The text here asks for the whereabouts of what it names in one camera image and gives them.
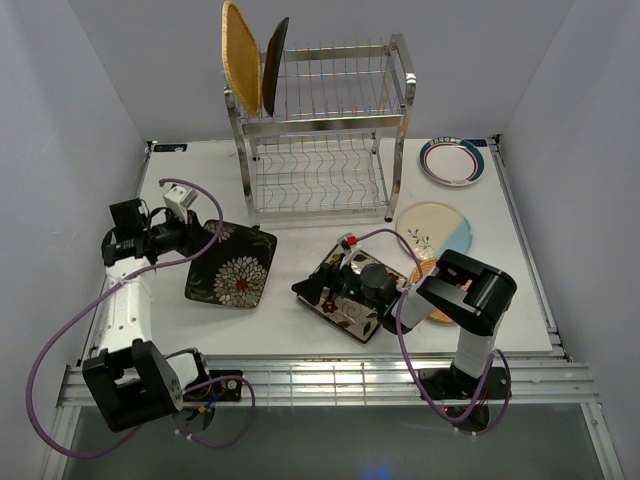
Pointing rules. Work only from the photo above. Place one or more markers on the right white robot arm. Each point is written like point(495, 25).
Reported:
point(473, 294)

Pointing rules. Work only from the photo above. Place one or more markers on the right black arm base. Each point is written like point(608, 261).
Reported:
point(450, 383)

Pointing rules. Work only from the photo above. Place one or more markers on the beige floral square plate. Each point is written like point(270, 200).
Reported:
point(362, 314)

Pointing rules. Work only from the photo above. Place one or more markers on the blue table label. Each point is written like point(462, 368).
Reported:
point(478, 142)
point(169, 148)

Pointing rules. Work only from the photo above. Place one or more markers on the white plate teal red rim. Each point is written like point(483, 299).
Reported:
point(452, 161)

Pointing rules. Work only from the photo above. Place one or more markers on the left blue table label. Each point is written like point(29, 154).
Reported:
point(169, 148)

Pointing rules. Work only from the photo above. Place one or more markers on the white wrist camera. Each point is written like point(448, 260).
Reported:
point(350, 245)
point(178, 199)

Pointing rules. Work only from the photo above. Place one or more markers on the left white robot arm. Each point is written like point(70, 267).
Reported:
point(130, 380)

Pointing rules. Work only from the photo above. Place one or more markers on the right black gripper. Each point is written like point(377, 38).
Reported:
point(328, 275)

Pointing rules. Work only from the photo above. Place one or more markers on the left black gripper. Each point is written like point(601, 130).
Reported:
point(196, 237)

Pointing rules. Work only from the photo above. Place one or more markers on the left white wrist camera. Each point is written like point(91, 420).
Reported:
point(178, 199)

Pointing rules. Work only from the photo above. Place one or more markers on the square woven bamboo plate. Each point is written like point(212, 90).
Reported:
point(241, 59)

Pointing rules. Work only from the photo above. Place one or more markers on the cream and blue round plate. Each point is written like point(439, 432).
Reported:
point(430, 228)

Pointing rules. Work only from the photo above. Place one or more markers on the steel two-tier dish rack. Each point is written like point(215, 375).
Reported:
point(335, 143)

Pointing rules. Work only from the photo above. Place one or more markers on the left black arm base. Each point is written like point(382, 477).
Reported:
point(229, 390)

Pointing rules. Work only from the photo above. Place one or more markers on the black floral square plate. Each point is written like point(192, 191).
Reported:
point(234, 271)
point(272, 62)

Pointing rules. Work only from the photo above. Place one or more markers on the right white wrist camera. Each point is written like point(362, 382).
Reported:
point(350, 245)

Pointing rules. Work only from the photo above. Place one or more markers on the round woven bamboo plate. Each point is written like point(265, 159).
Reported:
point(418, 273)

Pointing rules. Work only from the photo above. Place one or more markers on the aluminium front rail frame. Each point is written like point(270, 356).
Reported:
point(364, 420)

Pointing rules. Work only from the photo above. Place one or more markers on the right blue table label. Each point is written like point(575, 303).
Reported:
point(478, 142)

